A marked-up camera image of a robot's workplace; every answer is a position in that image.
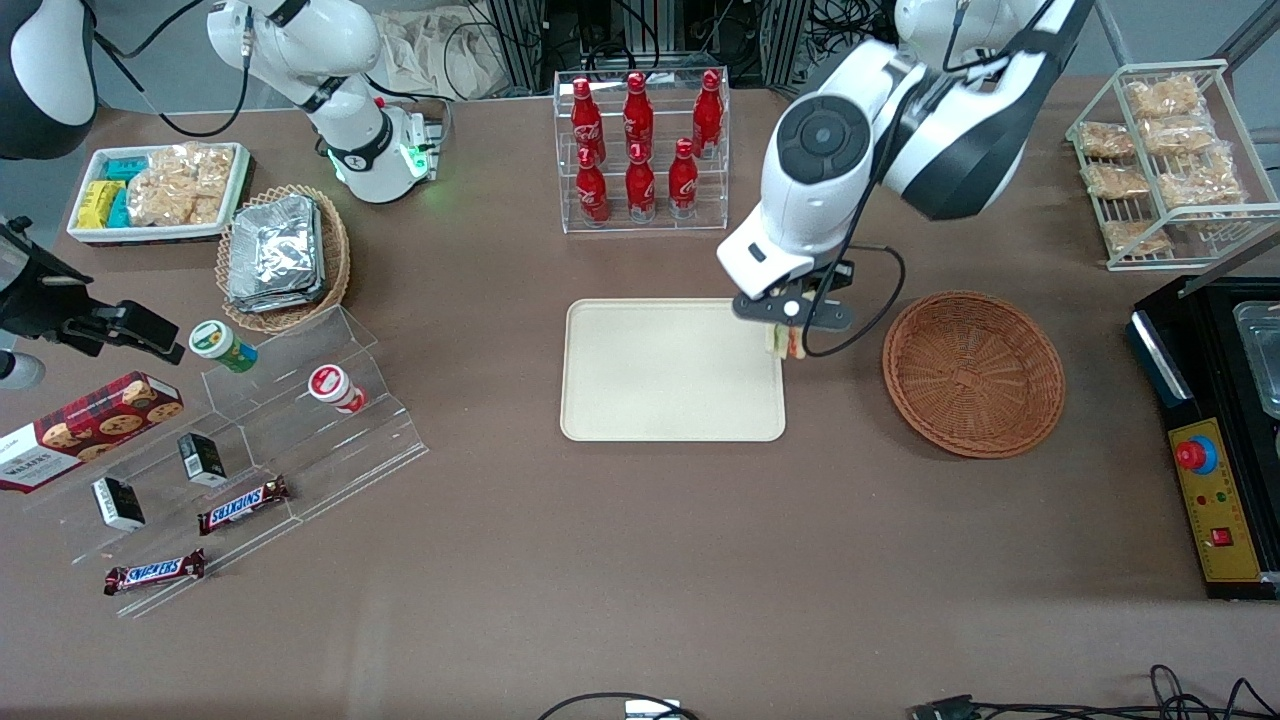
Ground triangle sandwich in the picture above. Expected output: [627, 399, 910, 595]
[764, 319, 808, 362]

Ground white rectangular snack tray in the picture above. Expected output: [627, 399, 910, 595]
[67, 142, 253, 245]

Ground red Walkers cookie box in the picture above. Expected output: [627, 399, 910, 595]
[0, 371, 186, 494]

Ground black left wrist camera cable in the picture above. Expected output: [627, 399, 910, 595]
[799, 244, 908, 359]

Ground black cable bundle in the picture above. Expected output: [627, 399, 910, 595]
[808, 0, 903, 61]

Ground beige plastic tray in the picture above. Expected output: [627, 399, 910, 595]
[559, 297, 788, 444]

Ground clear acrylic bottle rack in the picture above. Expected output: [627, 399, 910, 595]
[552, 67, 731, 235]

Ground beige crumpled bag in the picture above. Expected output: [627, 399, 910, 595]
[374, 8, 512, 102]

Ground green snack cup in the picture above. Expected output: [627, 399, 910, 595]
[189, 319, 259, 375]

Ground clear glass container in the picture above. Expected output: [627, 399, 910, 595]
[1232, 299, 1280, 420]

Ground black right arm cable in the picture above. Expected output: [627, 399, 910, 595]
[92, 0, 252, 139]

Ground small black box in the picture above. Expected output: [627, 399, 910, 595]
[92, 476, 147, 533]
[177, 431, 229, 488]

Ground black cables with connector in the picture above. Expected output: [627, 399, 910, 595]
[908, 663, 1280, 720]

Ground red and white snack cup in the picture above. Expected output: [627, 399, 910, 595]
[307, 364, 368, 415]

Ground wrapped bread pack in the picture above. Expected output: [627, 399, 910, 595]
[1127, 74, 1204, 120]
[1084, 162, 1152, 200]
[1140, 114, 1217, 157]
[1157, 150, 1247, 208]
[1079, 121, 1137, 162]
[1103, 219, 1173, 258]

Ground aluminium frame post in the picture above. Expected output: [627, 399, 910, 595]
[488, 0, 548, 93]
[759, 0, 812, 88]

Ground black appliance with yellow panel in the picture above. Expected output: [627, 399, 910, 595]
[1127, 275, 1280, 602]

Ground Snickers bar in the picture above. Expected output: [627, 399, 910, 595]
[103, 548, 208, 597]
[197, 475, 292, 536]

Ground red cola bottle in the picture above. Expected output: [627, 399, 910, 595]
[571, 77, 607, 166]
[667, 137, 700, 220]
[622, 71, 656, 159]
[691, 69, 724, 159]
[575, 147, 610, 227]
[625, 142, 658, 222]

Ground round brown wicker basket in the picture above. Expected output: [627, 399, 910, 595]
[882, 290, 1067, 460]

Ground grey metal bar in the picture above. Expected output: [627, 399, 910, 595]
[1180, 227, 1280, 299]

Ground white wire rack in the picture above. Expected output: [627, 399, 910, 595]
[1064, 59, 1280, 273]

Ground black cable loop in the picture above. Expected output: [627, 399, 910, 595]
[538, 691, 701, 720]

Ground yellow snack packet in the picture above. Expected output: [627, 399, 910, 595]
[77, 180, 122, 230]

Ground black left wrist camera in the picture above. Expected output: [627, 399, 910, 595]
[732, 260, 858, 337]

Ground clear bag of crackers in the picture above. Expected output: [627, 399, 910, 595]
[127, 142, 237, 228]

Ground clear acrylic stepped display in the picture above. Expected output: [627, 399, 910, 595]
[28, 305, 431, 619]

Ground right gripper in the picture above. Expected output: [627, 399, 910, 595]
[0, 218, 93, 392]

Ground wicker basket with foil packs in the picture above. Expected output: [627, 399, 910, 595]
[216, 184, 352, 335]

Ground silver foil pack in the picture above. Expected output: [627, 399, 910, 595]
[230, 194, 321, 293]
[227, 278, 328, 314]

